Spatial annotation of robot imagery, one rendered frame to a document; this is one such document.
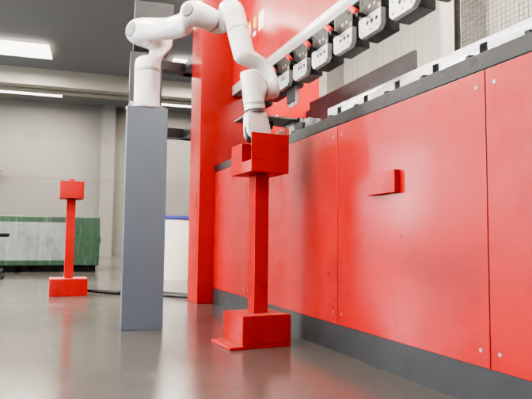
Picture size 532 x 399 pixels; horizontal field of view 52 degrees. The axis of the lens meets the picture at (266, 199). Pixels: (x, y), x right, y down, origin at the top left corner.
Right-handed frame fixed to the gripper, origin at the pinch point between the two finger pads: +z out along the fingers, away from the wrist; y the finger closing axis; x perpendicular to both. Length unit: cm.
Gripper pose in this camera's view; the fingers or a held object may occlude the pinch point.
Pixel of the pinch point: (260, 150)
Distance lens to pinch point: 212.4
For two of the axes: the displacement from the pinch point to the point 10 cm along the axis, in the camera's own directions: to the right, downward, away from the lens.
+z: 1.2, 9.9, -0.5
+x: 4.5, -1.0, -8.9
